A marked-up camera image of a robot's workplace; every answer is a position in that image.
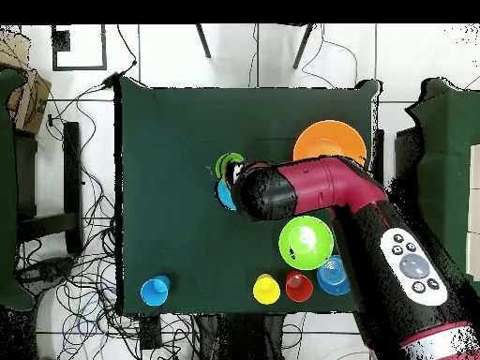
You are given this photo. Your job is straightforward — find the green cup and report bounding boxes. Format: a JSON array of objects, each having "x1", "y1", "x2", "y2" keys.
[{"x1": 215, "y1": 151, "x2": 246, "y2": 182}]

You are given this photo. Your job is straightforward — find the small cyan bowl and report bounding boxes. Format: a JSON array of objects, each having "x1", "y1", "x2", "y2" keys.
[{"x1": 215, "y1": 178, "x2": 238, "y2": 212}]

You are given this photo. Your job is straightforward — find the large green bowl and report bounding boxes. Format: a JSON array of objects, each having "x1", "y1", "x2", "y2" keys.
[{"x1": 277, "y1": 215, "x2": 336, "y2": 271}]

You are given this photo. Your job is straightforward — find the dark green tablecloth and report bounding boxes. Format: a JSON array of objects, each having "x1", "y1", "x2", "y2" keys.
[{"x1": 113, "y1": 76, "x2": 383, "y2": 316}]

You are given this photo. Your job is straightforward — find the large orange bowl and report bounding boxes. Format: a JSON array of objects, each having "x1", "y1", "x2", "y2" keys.
[{"x1": 292, "y1": 119, "x2": 368, "y2": 167}]

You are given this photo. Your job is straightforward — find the yellow cup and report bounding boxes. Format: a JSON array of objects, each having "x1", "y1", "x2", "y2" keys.
[{"x1": 252, "y1": 273, "x2": 281, "y2": 306}]

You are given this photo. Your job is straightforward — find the red-orange cup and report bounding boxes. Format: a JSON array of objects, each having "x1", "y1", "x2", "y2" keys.
[{"x1": 284, "y1": 270, "x2": 315, "y2": 304}]

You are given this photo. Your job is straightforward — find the black stand leg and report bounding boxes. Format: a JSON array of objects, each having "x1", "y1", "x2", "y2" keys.
[
  {"x1": 194, "y1": 23, "x2": 212, "y2": 59},
  {"x1": 292, "y1": 23, "x2": 316, "y2": 70}
]

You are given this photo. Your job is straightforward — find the large blue bowl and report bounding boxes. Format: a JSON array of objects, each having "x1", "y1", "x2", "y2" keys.
[{"x1": 316, "y1": 254, "x2": 353, "y2": 296}]

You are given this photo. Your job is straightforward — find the blue cup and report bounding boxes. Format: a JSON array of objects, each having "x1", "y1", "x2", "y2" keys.
[{"x1": 139, "y1": 275, "x2": 172, "y2": 308}]

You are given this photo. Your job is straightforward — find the black power adapter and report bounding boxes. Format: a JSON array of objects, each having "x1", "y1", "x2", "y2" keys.
[{"x1": 101, "y1": 71, "x2": 120, "y2": 90}]

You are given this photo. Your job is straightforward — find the black power strip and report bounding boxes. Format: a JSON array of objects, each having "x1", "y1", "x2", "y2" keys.
[{"x1": 139, "y1": 314, "x2": 163, "y2": 350}]

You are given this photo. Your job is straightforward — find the grey base with black knob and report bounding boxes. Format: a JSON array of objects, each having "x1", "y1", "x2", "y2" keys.
[{"x1": 16, "y1": 256, "x2": 76, "y2": 286}]

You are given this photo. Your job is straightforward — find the green-clothed side table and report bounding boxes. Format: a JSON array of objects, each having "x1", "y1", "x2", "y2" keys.
[
  {"x1": 404, "y1": 77, "x2": 480, "y2": 293},
  {"x1": 0, "y1": 68, "x2": 37, "y2": 312}
]

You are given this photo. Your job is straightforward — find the cardboard box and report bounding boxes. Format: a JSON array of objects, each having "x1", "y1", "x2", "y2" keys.
[{"x1": 0, "y1": 29, "x2": 53, "y2": 136}]

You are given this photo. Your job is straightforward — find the white boxes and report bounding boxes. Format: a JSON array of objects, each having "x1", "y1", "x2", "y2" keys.
[{"x1": 465, "y1": 143, "x2": 480, "y2": 278}]

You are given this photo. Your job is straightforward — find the tangled black floor cables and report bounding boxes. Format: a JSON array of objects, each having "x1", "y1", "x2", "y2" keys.
[{"x1": 16, "y1": 85, "x2": 196, "y2": 360}]

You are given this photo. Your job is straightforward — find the black square floor frame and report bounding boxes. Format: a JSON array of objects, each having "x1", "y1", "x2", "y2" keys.
[{"x1": 51, "y1": 24, "x2": 108, "y2": 71}]

